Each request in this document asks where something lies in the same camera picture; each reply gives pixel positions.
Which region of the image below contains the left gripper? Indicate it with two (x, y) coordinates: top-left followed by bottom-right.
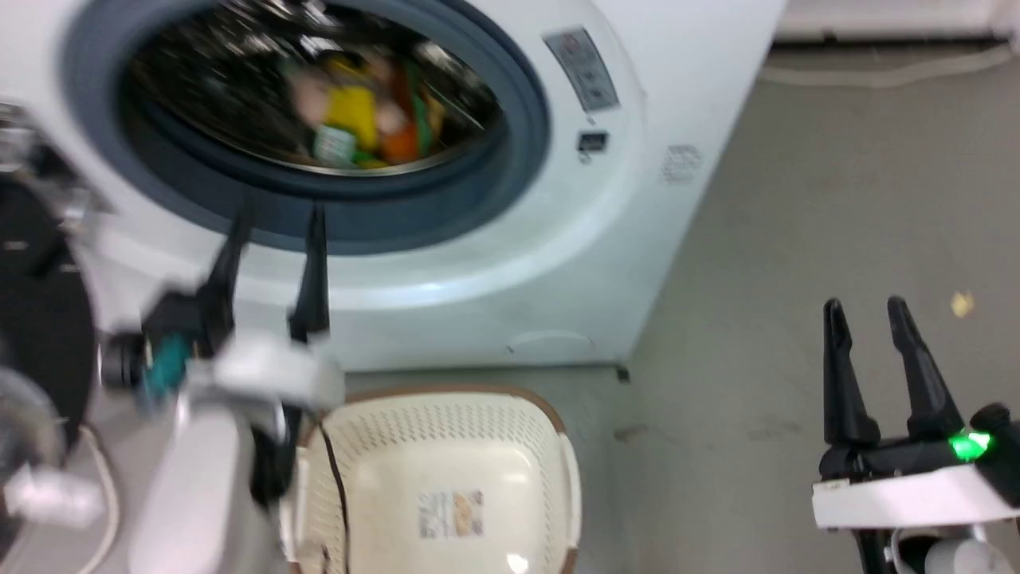
(100, 202), (347, 411)

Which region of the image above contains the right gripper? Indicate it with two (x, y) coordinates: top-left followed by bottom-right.
(811, 295), (1020, 533)

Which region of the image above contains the pink plush toy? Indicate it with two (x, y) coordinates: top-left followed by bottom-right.
(285, 67), (335, 128)

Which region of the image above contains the yellow plush toy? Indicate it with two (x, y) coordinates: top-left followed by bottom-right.
(323, 57), (380, 154)

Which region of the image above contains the orange plush toy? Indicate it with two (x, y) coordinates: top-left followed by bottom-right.
(378, 76), (447, 165)

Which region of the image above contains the cream perforated laundry basket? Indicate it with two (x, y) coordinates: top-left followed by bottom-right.
(280, 386), (583, 574)

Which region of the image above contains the printed sticker in basket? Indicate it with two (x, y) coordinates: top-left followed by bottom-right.
(418, 489), (485, 540)

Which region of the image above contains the white front-load washing machine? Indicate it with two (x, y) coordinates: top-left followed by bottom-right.
(0, 0), (790, 373)

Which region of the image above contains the black round washer door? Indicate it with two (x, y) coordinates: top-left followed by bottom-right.
(0, 102), (106, 551)

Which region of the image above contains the round washer filter cover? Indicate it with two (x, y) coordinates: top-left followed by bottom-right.
(505, 329), (597, 359)

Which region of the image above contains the grey rubber door gasket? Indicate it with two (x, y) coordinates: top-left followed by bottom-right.
(61, 0), (552, 257)

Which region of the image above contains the grey washer info label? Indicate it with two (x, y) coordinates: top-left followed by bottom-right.
(543, 28), (622, 113)

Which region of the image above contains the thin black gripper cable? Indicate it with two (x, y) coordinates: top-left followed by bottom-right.
(317, 421), (353, 574)

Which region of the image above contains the white cable on floor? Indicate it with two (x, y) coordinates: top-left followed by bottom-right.
(73, 424), (122, 574)

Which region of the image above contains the white wall baseboard unit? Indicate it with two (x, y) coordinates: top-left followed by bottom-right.
(775, 0), (1020, 44)

